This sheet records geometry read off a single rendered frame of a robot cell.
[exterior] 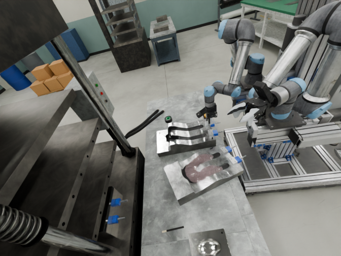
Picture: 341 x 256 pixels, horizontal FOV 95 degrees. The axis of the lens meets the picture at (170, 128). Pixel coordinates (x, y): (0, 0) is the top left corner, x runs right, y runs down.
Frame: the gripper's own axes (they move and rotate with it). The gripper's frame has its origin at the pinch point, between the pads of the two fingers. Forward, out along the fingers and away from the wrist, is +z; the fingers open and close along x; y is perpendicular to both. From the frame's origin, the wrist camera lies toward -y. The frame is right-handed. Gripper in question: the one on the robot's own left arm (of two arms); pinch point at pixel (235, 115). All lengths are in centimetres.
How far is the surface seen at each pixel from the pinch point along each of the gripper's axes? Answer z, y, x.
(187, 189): 26, 53, 15
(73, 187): 76, 14, 24
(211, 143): -11, 56, 41
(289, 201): -67, 147, 0
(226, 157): -11, 58, 23
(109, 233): 80, 54, 18
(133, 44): -58, 17, 448
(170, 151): 21, 54, 54
